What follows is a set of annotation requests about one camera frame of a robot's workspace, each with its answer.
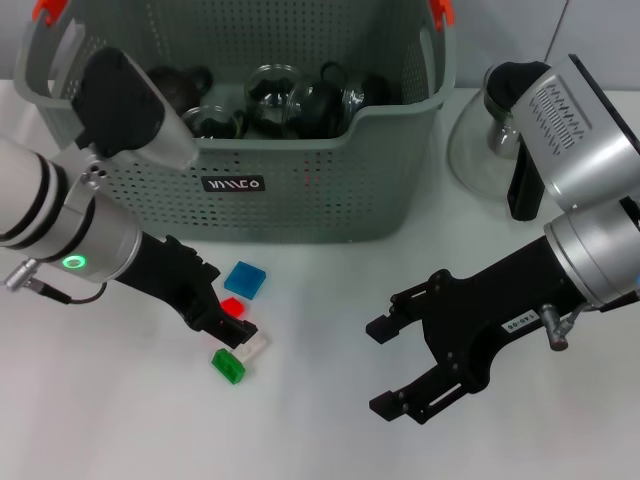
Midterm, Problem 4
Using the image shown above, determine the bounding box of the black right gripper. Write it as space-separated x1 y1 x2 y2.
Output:
365 236 587 427

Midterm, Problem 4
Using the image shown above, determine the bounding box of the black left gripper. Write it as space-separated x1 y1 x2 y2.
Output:
116 233 260 351

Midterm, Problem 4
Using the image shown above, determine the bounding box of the red sloped building brick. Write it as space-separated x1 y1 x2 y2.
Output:
219 297 250 320

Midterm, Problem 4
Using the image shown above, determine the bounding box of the grey-green perforated storage bin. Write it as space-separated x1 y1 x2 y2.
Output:
13 0 457 245

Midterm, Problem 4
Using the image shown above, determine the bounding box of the blue flat building brick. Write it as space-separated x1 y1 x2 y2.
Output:
222 259 268 301

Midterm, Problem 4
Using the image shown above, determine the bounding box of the white two-stud plate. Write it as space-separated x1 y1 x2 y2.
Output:
234 332 272 365

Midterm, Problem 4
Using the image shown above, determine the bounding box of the green building brick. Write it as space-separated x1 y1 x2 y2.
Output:
210 348 248 386

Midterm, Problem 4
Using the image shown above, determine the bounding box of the black clay teapot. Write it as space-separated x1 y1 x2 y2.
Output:
147 64 214 109

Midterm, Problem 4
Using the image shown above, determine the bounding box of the left arm grey cable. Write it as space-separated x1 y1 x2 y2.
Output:
3 257 109 305

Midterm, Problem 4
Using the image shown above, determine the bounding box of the glass pitcher with black handle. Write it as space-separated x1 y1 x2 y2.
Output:
447 60 556 222

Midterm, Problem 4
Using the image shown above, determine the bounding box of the orange bin handle clip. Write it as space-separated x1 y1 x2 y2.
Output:
428 0 456 32
30 0 69 26

